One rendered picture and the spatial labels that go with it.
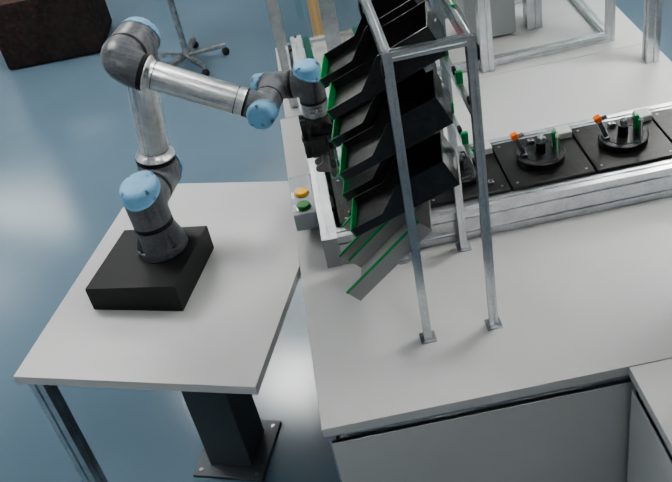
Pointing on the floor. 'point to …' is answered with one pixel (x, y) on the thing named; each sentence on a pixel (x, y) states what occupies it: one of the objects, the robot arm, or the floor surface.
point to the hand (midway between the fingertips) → (336, 172)
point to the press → (51, 19)
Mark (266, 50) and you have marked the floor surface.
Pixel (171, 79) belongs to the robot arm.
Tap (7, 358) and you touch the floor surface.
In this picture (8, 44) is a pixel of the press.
